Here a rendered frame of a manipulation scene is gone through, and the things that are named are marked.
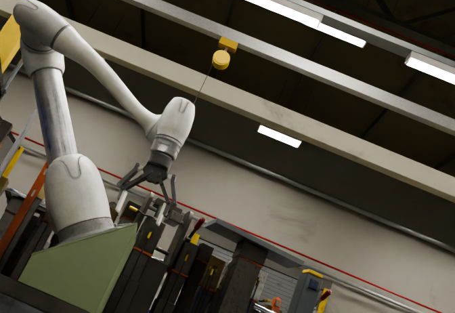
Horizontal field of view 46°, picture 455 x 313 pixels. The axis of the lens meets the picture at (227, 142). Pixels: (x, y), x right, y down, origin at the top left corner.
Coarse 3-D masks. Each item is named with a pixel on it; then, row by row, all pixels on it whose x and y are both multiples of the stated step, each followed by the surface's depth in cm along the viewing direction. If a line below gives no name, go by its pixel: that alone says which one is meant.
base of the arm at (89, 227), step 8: (80, 224) 146; (88, 224) 147; (96, 224) 148; (104, 224) 149; (112, 224) 153; (120, 224) 155; (128, 224) 156; (64, 232) 147; (72, 232) 146; (80, 232) 146; (88, 232) 146; (96, 232) 146; (64, 240) 147; (72, 240) 144
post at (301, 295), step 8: (304, 280) 200; (320, 280) 201; (296, 288) 203; (304, 288) 198; (320, 288) 201; (296, 296) 200; (304, 296) 198; (312, 296) 199; (296, 304) 197; (304, 304) 197; (312, 304) 198; (288, 312) 199; (296, 312) 195; (304, 312) 196; (312, 312) 197
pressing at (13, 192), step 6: (6, 192) 208; (12, 192) 206; (18, 192) 199; (24, 198) 206; (42, 204) 201; (36, 210) 220; (42, 210) 216; (156, 258) 213; (258, 306) 219; (264, 312) 227; (270, 312) 220
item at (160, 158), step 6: (150, 156) 172; (156, 156) 171; (162, 156) 171; (150, 162) 171; (156, 162) 170; (162, 162) 170; (168, 162) 172; (144, 168) 172; (150, 168) 172; (156, 168) 172; (162, 168) 172; (168, 168) 172; (150, 174) 171; (162, 174) 171; (150, 180) 171; (156, 180) 170; (162, 180) 172
